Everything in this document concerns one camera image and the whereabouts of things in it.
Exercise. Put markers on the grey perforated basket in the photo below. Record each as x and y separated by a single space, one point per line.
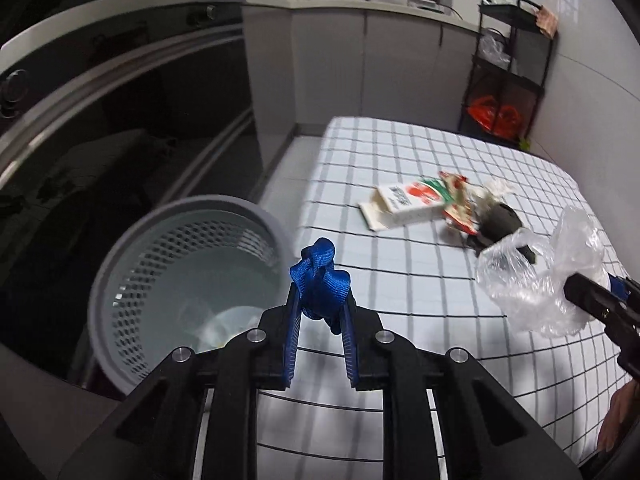
150 270

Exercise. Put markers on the crumpled white paper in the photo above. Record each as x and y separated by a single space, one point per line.
497 187

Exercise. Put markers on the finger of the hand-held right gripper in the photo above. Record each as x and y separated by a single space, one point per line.
625 287
590 297

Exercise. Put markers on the clear plastic bag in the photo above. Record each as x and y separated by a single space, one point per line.
525 290

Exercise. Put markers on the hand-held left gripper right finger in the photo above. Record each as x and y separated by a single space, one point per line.
351 345

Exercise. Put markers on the patterned cloth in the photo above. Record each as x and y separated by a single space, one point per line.
546 22

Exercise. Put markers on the translucent white bag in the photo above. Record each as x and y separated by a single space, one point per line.
492 47

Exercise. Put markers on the red plastic bag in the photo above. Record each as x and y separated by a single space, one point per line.
492 115

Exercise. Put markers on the person's right hand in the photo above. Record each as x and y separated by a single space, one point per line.
617 420

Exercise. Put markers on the white plastic bag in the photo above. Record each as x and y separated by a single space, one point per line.
229 322

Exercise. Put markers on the red snack wrapper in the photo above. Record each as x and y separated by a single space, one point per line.
457 210

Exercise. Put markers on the black shelf rack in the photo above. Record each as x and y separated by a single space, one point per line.
505 15

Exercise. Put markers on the dark cloth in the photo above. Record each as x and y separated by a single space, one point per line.
500 220

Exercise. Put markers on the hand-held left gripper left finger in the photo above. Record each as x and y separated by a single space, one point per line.
292 325

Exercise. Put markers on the white checked tablecloth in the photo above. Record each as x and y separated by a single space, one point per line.
400 285

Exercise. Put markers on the grey kitchen cabinet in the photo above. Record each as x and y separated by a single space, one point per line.
350 60

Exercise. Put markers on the white green carton box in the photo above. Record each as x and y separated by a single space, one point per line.
400 210

